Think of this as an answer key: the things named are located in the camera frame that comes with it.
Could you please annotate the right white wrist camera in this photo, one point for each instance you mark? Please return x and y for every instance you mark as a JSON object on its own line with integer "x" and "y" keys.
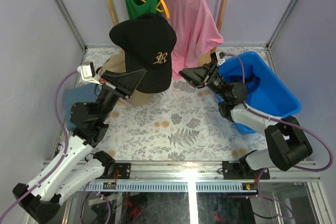
{"x": 219, "y": 57}

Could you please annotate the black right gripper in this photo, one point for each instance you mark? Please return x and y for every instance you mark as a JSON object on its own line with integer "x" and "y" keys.
{"x": 201, "y": 76}

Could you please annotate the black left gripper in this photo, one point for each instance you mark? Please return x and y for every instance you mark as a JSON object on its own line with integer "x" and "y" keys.
{"x": 113, "y": 86}

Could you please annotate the purple cap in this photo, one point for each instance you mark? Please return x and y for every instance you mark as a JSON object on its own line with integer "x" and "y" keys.
{"x": 128, "y": 102}

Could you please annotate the folded blue cloth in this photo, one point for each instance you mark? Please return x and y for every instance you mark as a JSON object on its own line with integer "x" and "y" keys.
{"x": 80, "y": 94}

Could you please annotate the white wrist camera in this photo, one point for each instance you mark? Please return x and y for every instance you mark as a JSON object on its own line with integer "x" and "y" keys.
{"x": 219, "y": 57}
{"x": 87, "y": 73}

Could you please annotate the blue plastic bin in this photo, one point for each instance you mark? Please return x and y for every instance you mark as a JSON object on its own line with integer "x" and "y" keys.
{"x": 266, "y": 92}

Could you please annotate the black sport cap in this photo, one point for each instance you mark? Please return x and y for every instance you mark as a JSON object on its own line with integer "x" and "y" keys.
{"x": 147, "y": 42}

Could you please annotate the pink t-shirt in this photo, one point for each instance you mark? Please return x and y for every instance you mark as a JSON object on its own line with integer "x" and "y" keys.
{"x": 196, "y": 33}

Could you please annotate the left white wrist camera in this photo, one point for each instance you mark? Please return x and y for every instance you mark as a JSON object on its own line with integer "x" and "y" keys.
{"x": 87, "y": 73}

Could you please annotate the beige sport cap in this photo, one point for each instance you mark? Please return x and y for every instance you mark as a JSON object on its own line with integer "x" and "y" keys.
{"x": 116, "y": 63}

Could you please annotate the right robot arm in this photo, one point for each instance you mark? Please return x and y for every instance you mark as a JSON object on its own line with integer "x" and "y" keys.
{"x": 287, "y": 144}

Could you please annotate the aluminium mounting rail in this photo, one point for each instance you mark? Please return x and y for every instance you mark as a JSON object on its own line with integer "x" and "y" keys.
{"x": 206, "y": 175}

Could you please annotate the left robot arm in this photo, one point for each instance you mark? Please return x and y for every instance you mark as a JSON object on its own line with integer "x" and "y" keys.
{"x": 43, "y": 196}

